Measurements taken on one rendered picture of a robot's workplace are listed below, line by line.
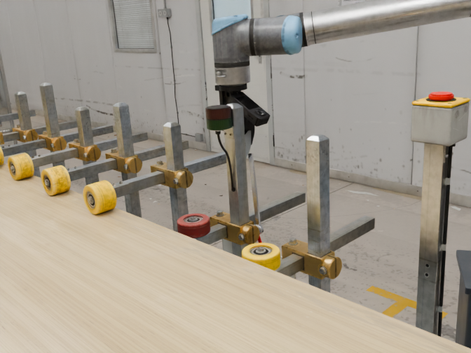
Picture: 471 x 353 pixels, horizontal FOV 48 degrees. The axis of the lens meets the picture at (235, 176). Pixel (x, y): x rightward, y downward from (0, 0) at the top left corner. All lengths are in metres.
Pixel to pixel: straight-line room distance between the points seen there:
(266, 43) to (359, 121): 3.00
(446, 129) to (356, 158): 3.44
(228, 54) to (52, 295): 0.69
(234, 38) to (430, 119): 0.57
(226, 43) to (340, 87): 3.05
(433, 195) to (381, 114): 3.18
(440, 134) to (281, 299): 0.39
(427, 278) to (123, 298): 0.56
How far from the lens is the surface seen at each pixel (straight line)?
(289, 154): 4.78
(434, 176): 0.98
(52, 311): 1.01
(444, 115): 0.93
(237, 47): 1.32
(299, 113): 4.62
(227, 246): 1.46
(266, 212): 1.46
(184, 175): 1.47
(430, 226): 1.01
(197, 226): 1.26
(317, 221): 1.15
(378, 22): 1.45
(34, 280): 1.13
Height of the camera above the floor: 1.38
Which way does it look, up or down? 17 degrees down
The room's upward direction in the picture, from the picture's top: 4 degrees counter-clockwise
